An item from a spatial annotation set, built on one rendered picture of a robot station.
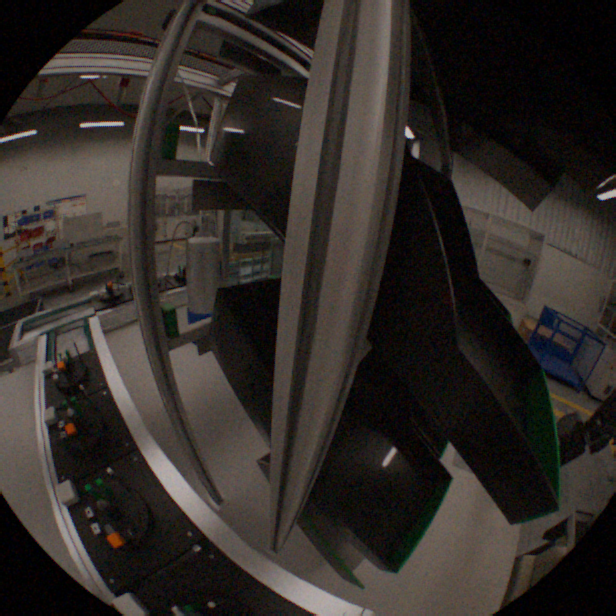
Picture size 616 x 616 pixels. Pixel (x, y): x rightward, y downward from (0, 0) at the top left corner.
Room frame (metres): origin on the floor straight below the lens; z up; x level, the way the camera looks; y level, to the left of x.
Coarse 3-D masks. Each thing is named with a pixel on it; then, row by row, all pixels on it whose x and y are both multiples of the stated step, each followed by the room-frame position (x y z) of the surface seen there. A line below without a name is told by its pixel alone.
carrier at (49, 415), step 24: (48, 408) 0.11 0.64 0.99; (72, 408) 0.17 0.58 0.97; (96, 408) 0.21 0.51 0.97; (48, 432) 0.06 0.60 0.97; (96, 432) 0.14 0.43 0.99; (120, 432) 0.18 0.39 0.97; (72, 456) 0.05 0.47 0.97; (96, 456) 0.09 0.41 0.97; (120, 456) 0.13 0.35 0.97; (72, 480) 0.00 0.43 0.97
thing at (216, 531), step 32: (64, 352) 0.37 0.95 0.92; (128, 416) 0.24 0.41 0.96; (160, 480) 0.12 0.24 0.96; (64, 512) -0.08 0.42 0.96; (192, 512) 0.08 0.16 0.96; (224, 544) 0.03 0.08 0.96; (96, 576) -0.15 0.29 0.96; (160, 576) -0.08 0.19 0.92; (256, 576) -0.02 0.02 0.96; (288, 576) -0.01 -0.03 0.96; (320, 608) -0.07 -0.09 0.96
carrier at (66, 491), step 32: (96, 480) 0.04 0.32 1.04; (128, 480) 0.08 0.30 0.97; (96, 512) -0.02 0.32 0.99; (128, 512) 0.02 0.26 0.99; (160, 512) 0.05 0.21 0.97; (96, 544) -0.09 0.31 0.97; (128, 544) -0.04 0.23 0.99; (160, 544) -0.01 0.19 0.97; (192, 544) 0.01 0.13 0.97; (128, 576) -0.11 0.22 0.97
